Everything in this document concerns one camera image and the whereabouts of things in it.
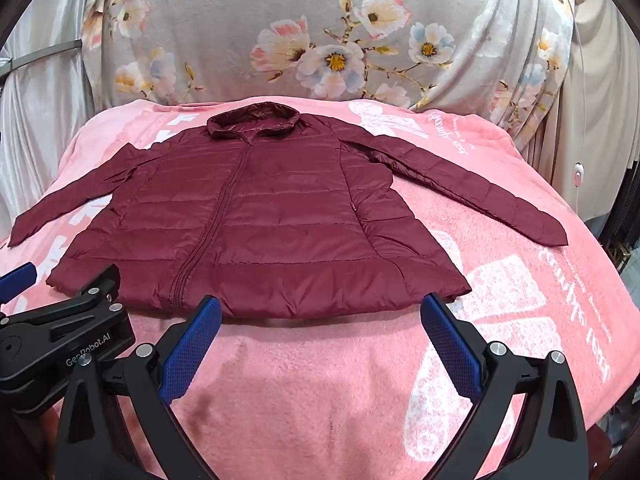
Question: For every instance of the beige curtain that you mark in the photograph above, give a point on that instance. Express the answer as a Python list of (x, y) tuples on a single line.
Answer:
[(602, 110)]

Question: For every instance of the dark wooden furniture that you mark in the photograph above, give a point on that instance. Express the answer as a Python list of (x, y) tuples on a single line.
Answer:
[(622, 220)]

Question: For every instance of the maroon puffer jacket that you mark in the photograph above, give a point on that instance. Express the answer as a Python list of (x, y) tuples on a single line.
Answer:
[(280, 220)]

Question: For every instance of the grey floral cloth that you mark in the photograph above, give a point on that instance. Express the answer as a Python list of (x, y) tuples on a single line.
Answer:
[(250, 5)]

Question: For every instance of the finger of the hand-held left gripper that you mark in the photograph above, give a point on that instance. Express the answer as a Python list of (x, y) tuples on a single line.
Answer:
[(17, 280), (95, 287)]

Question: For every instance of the pink printed blanket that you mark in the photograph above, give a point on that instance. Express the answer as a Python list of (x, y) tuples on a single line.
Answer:
[(320, 385)]

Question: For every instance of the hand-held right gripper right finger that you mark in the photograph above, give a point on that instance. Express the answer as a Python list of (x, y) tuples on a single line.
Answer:
[(450, 345)]

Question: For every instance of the silver satin curtain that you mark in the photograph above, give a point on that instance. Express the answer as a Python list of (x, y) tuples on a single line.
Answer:
[(45, 130)]

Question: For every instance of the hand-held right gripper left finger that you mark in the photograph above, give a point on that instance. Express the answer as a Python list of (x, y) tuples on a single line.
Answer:
[(192, 342)]

